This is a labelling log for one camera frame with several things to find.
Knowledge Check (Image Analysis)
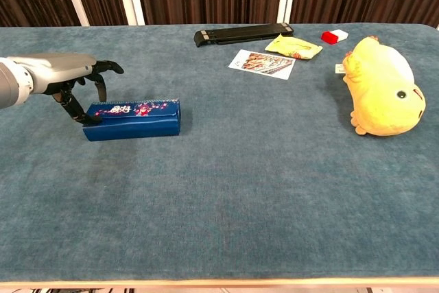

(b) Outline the black folding stand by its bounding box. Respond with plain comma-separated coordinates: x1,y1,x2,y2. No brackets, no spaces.
193,22,295,48

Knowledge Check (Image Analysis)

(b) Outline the red and white small box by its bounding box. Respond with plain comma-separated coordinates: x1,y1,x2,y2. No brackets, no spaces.
320,29,349,45

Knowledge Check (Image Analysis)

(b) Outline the white photo card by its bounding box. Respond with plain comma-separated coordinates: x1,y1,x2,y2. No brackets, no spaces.
228,49,296,80

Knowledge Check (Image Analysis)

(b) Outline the blue glasses case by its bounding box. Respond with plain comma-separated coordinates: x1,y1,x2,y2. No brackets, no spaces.
82,97,182,142

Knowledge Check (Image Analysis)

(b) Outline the yellow chick plush toy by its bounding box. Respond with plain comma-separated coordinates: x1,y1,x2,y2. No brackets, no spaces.
342,34,427,137

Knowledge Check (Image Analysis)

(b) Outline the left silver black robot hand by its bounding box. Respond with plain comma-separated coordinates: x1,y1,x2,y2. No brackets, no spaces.
32,52,125,126

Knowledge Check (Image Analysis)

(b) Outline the blue table cloth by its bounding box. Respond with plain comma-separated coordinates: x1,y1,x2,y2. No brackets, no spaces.
0,23,439,282

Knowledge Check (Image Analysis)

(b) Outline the yellow snack packet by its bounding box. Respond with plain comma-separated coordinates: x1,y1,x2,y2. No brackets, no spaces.
264,33,324,61

